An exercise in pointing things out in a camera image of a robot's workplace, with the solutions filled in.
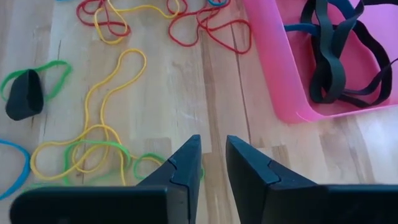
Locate red rubber band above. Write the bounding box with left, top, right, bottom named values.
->
left=196, top=6, right=252, bottom=55
left=76, top=0, right=132, bottom=37
left=167, top=0, right=218, bottom=48

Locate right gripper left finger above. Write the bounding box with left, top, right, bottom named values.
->
left=9, top=134, right=203, bottom=224

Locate wide black rubber band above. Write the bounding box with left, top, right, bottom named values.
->
left=5, top=68, right=45, bottom=122
left=310, top=20, right=398, bottom=109
left=300, top=0, right=365, bottom=105

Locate yellow rubber band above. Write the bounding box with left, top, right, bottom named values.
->
left=83, top=48, right=147, bottom=141
left=93, top=0, right=181, bottom=45
left=30, top=123, right=165, bottom=187

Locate pink plastic bin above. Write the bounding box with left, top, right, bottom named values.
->
left=242, top=0, right=398, bottom=124

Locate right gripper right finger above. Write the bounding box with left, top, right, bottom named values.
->
left=225, top=134, right=398, bottom=224

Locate wide blue rubber band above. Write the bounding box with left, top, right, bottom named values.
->
left=284, top=0, right=365, bottom=37

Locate green rubber band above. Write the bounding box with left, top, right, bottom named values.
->
left=23, top=139, right=205, bottom=187
left=0, top=60, right=73, bottom=103

